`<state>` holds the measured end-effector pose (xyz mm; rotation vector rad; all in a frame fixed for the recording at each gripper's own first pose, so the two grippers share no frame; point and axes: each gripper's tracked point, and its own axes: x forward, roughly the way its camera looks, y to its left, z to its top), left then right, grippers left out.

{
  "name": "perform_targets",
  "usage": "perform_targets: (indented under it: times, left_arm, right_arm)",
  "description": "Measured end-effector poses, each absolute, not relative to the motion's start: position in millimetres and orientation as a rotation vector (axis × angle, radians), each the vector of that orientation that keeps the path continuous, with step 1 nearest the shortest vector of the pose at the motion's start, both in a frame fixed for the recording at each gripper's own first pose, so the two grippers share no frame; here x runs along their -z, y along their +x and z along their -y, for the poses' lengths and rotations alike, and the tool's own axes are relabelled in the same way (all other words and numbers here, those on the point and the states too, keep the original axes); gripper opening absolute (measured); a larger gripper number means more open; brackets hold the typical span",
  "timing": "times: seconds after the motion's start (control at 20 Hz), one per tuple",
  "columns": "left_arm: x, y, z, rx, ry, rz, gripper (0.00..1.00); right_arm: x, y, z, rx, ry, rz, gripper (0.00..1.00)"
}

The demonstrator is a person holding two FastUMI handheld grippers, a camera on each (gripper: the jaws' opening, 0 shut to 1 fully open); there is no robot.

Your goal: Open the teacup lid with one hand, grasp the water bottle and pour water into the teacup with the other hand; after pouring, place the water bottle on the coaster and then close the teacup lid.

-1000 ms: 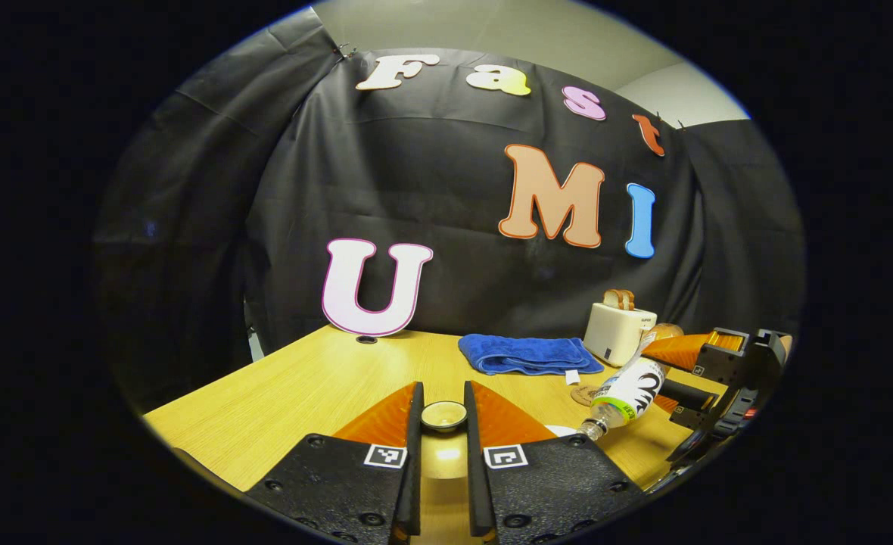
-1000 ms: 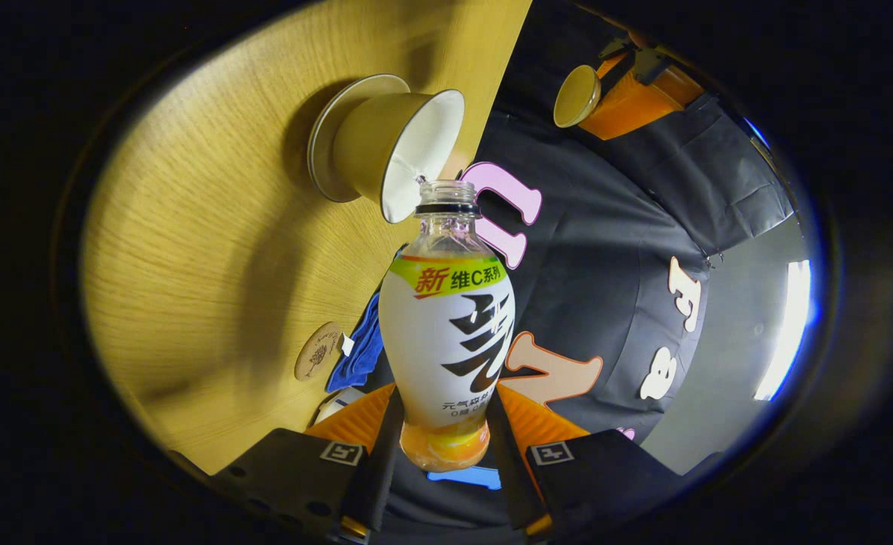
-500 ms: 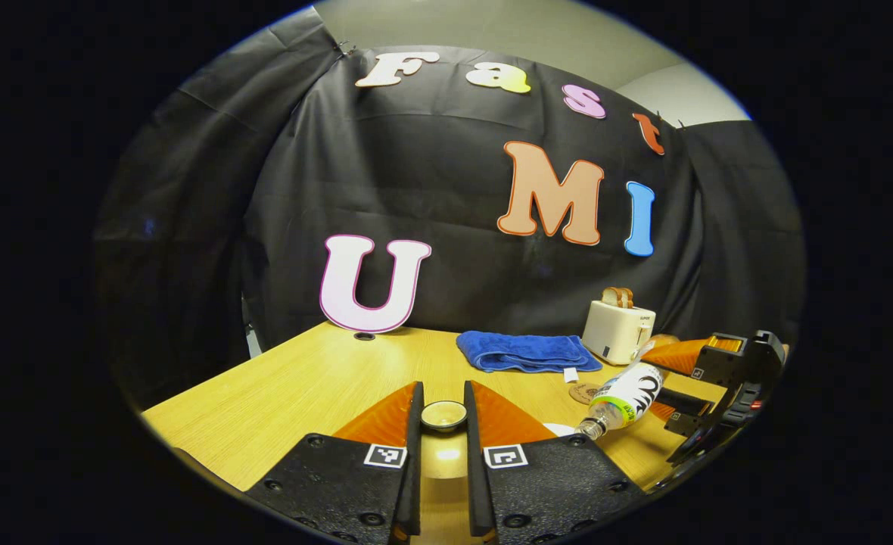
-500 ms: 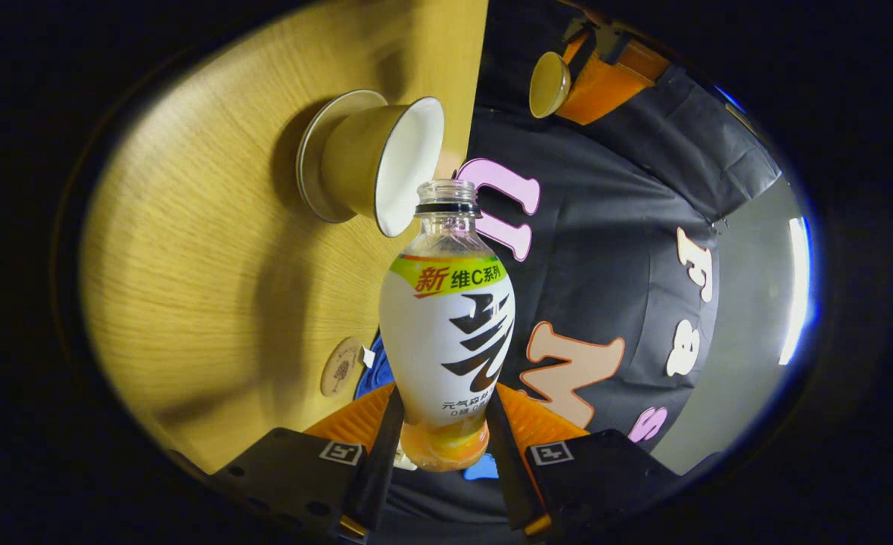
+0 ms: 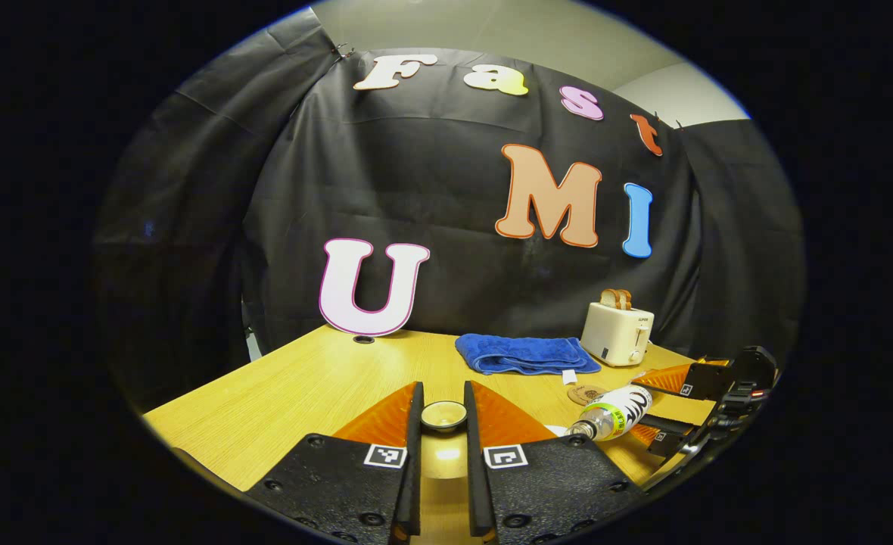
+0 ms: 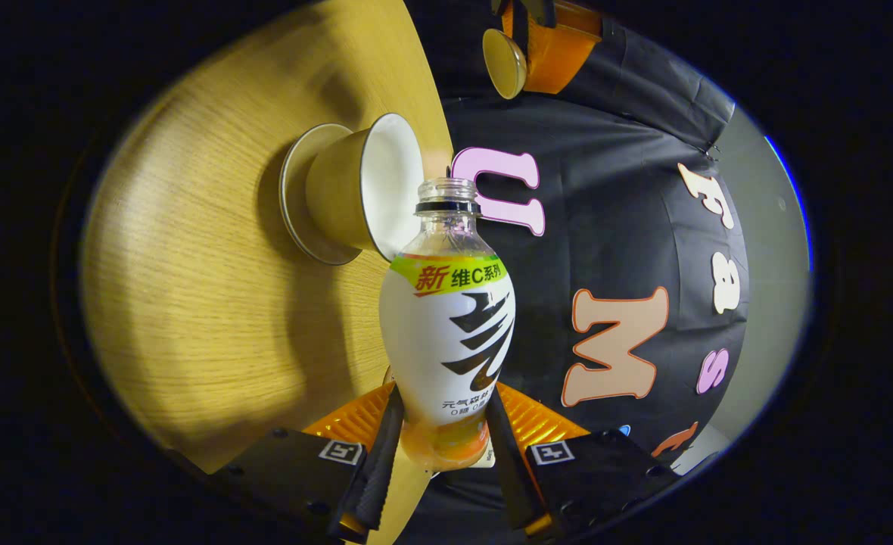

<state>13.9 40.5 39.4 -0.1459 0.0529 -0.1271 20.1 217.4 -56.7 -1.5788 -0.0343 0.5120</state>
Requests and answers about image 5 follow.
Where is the blue folded towel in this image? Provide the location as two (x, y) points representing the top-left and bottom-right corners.
(455, 333), (602, 385)

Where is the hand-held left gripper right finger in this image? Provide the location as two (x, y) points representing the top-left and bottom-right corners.
(463, 380), (648, 545)

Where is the orange and white water bottle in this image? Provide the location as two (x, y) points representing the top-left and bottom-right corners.
(565, 384), (653, 442)

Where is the black backdrop cloth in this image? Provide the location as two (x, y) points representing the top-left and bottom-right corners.
(92, 8), (807, 413)

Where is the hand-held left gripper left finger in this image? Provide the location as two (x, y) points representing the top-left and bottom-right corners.
(244, 381), (425, 545)

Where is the round cork coaster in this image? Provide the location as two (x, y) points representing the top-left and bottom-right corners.
(567, 384), (610, 407)

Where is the white toaster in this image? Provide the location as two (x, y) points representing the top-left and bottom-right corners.
(580, 301), (655, 368)

